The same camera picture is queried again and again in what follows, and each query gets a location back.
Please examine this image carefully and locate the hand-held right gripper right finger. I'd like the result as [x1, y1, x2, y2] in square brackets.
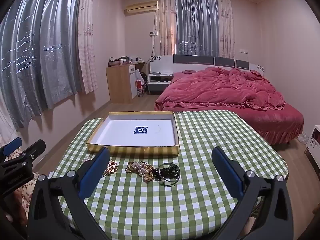
[211, 146, 294, 240]

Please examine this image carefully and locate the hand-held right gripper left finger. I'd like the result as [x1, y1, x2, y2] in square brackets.
[27, 147, 111, 240]

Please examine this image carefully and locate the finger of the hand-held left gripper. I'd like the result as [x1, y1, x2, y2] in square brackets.
[0, 139, 47, 173]
[0, 137, 23, 157]

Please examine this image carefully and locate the gold bow brooch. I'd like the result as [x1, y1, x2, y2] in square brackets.
[106, 160, 119, 176]

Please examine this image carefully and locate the pearl and gold bracelet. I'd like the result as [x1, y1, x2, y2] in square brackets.
[125, 161, 150, 178]

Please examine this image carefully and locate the gold cardboard box tray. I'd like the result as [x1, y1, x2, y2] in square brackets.
[86, 111, 180, 157]

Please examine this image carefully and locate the gold flower brooch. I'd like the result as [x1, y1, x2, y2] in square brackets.
[142, 169, 154, 182]

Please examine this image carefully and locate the black bead bracelet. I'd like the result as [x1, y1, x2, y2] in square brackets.
[158, 162, 181, 187]
[152, 164, 181, 182]

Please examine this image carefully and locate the floral cloth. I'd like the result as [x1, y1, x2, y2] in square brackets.
[0, 147, 41, 232]

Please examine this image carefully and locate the green checked tablecloth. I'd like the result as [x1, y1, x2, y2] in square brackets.
[47, 110, 289, 240]

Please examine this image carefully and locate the round bed with red skirt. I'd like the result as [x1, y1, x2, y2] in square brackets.
[154, 67, 304, 145]

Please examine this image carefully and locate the red quilt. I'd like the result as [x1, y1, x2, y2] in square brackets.
[162, 67, 286, 111]

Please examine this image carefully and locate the white floral cabinet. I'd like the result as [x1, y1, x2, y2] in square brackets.
[303, 125, 320, 167]

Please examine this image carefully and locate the wooden desk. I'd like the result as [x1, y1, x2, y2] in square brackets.
[105, 61, 146, 104]

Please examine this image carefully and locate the large grey shiny curtain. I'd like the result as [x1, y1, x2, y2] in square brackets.
[0, 0, 84, 131]

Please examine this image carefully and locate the red paper bag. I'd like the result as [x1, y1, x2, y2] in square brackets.
[135, 79, 146, 98]

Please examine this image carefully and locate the white nightstand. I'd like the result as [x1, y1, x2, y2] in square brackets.
[147, 72, 174, 96]

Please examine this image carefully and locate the clutter of small bottles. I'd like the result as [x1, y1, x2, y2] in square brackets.
[108, 56, 146, 67]

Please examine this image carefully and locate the pink patterned curtain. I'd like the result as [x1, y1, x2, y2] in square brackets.
[159, 0, 178, 56]
[217, 0, 236, 59]
[75, 0, 98, 95]

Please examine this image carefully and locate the white and grey headboard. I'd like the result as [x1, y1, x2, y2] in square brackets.
[149, 54, 265, 81]

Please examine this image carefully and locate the grey shiny window curtain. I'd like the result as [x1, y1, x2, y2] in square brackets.
[174, 0, 220, 57]

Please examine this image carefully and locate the wall air conditioner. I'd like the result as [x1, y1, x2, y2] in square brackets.
[125, 0, 159, 14]

